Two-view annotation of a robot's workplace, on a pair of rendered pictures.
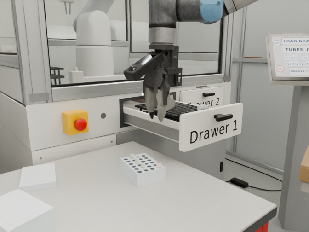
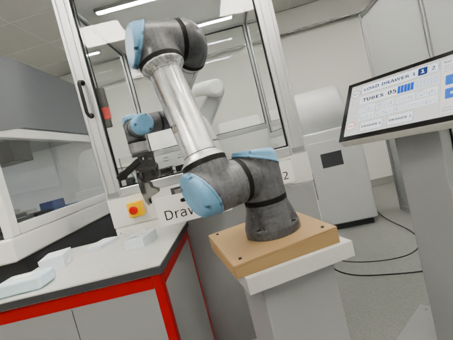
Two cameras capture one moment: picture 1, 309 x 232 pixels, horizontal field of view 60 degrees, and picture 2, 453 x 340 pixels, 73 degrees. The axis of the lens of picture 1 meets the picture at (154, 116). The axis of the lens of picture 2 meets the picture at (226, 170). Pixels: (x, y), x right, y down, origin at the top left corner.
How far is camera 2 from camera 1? 1.08 m
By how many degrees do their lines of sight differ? 42
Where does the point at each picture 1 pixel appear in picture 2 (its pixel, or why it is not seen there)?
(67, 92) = (130, 189)
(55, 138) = (128, 220)
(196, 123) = (168, 204)
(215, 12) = (136, 129)
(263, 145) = not seen: outside the picture
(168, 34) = (133, 148)
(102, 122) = not seen: hidden behind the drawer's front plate
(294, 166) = (421, 247)
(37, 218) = (52, 259)
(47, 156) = (125, 232)
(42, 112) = (117, 204)
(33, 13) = (102, 147)
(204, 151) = not seen: hidden behind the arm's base
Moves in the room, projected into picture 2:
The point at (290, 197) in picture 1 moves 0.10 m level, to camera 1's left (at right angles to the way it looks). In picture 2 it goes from (431, 293) to (405, 290)
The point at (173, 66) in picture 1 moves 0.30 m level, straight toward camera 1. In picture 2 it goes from (150, 165) to (73, 183)
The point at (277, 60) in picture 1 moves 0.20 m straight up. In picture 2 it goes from (350, 117) to (340, 71)
